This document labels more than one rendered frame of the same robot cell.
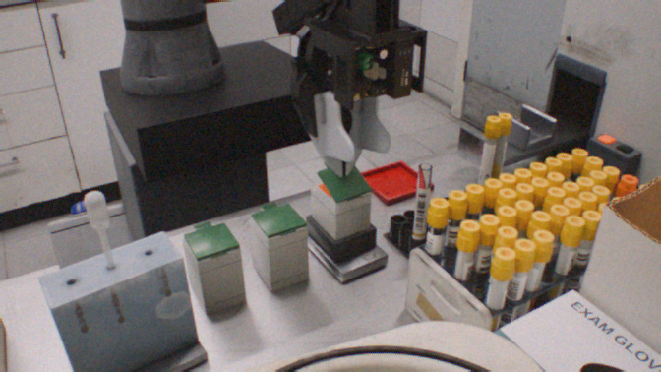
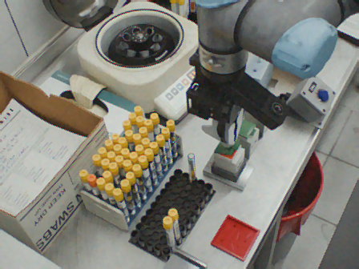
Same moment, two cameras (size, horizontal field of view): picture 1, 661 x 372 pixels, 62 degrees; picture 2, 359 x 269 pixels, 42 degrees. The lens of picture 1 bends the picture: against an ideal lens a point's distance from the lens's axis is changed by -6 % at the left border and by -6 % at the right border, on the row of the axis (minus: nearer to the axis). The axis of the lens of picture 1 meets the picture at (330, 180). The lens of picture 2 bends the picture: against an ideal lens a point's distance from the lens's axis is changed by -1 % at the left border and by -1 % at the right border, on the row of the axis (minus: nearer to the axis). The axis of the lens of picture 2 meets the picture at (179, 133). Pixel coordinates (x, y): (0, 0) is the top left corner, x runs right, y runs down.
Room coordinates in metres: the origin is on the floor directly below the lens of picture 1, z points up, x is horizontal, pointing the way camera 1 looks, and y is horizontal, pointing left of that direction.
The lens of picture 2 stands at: (0.91, -0.31, 1.68)
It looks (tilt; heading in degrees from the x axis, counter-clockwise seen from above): 52 degrees down; 156
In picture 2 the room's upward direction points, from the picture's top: 6 degrees counter-clockwise
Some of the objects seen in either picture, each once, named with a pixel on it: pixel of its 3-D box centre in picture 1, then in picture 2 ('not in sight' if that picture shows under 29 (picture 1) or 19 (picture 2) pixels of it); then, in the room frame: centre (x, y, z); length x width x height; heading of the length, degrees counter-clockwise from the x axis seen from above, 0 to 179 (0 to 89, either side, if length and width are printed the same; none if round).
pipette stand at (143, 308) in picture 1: (124, 316); (257, 78); (0.32, 0.16, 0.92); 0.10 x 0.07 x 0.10; 126
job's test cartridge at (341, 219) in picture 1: (340, 214); (228, 159); (0.47, -0.01, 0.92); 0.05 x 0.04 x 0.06; 31
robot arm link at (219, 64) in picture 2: not in sight; (222, 50); (0.46, -0.02, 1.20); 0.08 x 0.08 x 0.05
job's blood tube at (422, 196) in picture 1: (421, 212); (191, 170); (0.46, -0.09, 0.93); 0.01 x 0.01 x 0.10; 30
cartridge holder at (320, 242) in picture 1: (340, 236); (228, 167); (0.47, -0.01, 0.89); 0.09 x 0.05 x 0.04; 32
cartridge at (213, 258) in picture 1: (213, 266); (257, 117); (0.40, 0.11, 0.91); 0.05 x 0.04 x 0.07; 29
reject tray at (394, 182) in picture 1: (394, 181); (235, 237); (0.60, -0.08, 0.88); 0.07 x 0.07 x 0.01; 29
